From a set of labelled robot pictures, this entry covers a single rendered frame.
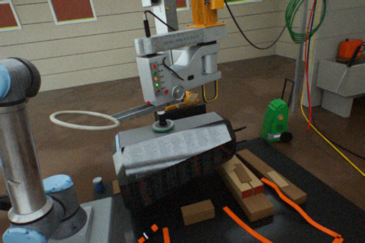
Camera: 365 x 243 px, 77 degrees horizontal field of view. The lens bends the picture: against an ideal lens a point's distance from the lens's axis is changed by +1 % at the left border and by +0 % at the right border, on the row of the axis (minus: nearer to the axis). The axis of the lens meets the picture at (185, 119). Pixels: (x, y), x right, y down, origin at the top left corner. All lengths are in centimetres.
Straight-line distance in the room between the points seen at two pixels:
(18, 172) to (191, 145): 150
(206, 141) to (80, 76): 661
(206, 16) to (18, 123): 182
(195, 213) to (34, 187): 156
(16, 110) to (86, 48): 728
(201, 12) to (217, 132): 114
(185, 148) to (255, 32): 740
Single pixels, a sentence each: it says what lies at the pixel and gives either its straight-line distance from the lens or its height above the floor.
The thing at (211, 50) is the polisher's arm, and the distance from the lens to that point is 236.
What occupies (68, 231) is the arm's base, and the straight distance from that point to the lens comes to 134.
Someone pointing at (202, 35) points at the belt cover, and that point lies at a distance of 225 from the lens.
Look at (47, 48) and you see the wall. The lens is 840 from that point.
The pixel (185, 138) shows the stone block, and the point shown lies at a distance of 217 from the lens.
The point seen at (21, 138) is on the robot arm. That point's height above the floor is 150.
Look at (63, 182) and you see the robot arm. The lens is 124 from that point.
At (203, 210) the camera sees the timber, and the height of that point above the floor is 13.
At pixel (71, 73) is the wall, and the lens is 837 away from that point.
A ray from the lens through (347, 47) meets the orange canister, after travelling 462.
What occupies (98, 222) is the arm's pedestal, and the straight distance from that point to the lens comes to 144.
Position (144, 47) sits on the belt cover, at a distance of 192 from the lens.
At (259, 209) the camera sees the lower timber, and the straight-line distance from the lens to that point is 235.
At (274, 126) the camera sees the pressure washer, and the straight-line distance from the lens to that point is 339.
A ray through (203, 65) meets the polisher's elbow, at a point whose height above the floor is 131.
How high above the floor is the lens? 183
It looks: 25 degrees down
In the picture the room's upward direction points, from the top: 7 degrees counter-clockwise
